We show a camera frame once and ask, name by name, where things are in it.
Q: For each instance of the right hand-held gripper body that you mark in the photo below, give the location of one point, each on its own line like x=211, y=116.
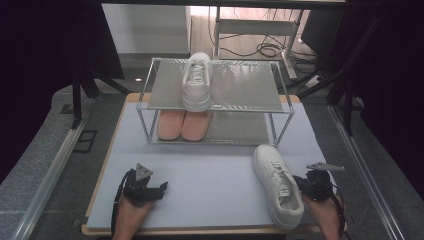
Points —
x=318, y=188

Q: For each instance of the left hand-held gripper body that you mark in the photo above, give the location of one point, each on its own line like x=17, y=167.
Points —
x=140, y=191

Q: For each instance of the white sneaker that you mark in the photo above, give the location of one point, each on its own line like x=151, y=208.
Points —
x=276, y=186
x=196, y=93

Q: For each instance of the metal shoe rack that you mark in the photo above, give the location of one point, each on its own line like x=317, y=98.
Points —
x=240, y=86

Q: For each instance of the person's left hand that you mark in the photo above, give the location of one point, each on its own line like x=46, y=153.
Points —
x=133, y=211

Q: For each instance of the person's right hand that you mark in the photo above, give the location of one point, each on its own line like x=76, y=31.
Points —
x=325, y=213

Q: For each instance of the black metal stand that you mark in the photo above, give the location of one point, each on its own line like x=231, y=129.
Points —
x=77, y=100
x=348, y=110

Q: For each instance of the dark monitor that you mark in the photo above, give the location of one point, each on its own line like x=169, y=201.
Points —
x=323, y=30

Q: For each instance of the white panel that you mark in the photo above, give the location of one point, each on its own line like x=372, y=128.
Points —
x=146, y=30

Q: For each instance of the aluminium floor rail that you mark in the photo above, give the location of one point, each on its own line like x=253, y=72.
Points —
x=50, y=180
x=366, y=173

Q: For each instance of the white desk frame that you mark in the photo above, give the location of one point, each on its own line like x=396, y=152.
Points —
x=253, y=26

